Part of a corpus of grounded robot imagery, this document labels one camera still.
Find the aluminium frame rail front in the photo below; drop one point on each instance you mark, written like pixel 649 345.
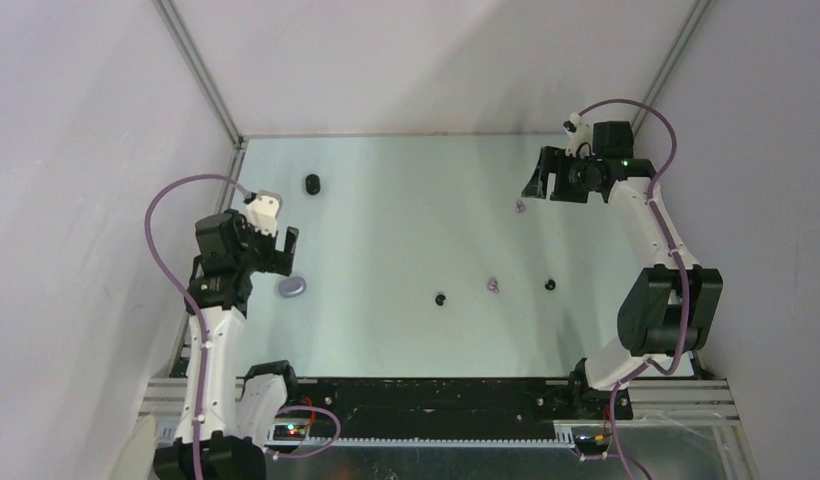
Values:
pixel 654 401

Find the black earbud charging case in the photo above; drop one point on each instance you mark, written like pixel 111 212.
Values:
pixel 312 184

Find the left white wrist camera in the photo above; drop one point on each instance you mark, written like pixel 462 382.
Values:
pixel 261 211

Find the aluminium corner post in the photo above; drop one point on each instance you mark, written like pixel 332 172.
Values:
pixel 190 52
pixel 682 40

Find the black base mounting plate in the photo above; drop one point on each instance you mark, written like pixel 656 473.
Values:
pixel 462 409

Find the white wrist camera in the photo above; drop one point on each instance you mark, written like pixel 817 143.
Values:
pixel 261 211
pixel 580 134

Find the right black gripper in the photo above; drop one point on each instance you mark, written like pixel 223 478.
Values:
pixel 554 160

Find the right aluminium corner post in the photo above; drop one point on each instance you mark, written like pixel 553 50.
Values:
pixel 682 40

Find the purple earbud charging case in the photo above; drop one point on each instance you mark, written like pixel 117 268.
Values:
pixel 292 287

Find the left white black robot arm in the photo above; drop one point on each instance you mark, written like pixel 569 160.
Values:
pixel 214 438

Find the left aluminium corner post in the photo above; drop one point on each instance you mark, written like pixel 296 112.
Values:
pixel 190 52

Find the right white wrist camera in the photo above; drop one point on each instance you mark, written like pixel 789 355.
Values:
pixel 580 134

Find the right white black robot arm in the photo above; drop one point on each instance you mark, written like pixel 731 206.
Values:
pixel 670 308

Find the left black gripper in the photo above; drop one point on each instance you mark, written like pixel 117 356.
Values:
pixel 276 261

